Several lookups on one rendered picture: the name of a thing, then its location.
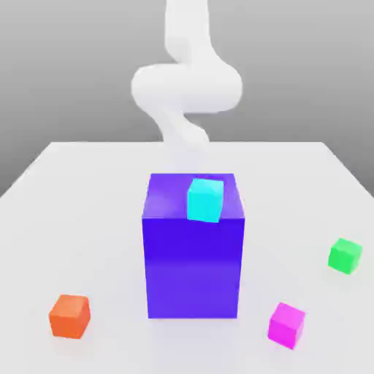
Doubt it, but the small cyan cube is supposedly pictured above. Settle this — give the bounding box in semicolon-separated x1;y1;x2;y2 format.
186;178;225;224

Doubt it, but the small magenta cube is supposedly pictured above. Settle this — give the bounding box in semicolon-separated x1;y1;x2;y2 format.
267;302;307;351

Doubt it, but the small green cube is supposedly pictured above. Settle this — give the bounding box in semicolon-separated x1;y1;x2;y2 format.
327;237;364;276

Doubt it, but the small orange cube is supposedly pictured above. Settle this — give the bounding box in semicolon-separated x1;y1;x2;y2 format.
48;294;91;340

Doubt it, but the large purple box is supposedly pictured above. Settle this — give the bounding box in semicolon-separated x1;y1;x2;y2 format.
141;172;245;320

